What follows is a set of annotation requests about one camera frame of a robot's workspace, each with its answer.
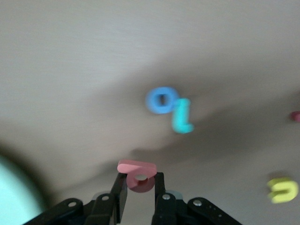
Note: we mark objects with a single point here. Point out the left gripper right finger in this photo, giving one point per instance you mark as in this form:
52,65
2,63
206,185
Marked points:
164,208

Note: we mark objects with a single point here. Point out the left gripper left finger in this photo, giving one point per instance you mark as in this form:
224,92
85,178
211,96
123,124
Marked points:
112,206

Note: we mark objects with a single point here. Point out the pink letter p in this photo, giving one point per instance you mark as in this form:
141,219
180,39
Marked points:
138,185

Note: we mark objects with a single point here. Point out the teal letter l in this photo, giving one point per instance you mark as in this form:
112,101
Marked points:
181,117

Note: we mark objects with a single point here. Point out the blue letter o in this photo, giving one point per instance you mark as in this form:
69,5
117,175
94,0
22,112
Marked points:
154,103

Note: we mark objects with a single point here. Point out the light green plate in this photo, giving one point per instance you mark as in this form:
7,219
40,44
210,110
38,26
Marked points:
16,194

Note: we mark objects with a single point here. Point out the yellow letter u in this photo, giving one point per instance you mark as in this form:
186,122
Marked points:
282,191

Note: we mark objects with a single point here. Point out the brown table cover sheet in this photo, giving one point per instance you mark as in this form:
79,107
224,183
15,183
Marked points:
93,58

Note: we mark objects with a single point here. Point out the dark red letter l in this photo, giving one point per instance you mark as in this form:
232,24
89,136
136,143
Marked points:
295,116

